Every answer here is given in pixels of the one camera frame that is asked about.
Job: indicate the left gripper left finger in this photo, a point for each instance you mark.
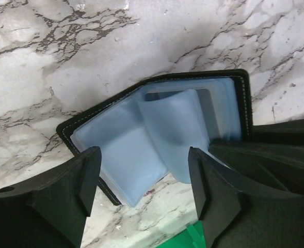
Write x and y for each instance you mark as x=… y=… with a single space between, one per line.
x=51 y=208

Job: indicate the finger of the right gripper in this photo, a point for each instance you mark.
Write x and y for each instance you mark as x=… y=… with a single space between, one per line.
x=274 y=157

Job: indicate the black leather card holder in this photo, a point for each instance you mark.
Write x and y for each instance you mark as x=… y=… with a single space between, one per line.
x=146 y=131

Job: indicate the green plastic bin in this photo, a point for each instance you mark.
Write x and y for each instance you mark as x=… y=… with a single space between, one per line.
x=192 y=236

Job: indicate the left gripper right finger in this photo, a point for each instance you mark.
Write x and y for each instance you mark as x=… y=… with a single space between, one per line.
x=236 y=211

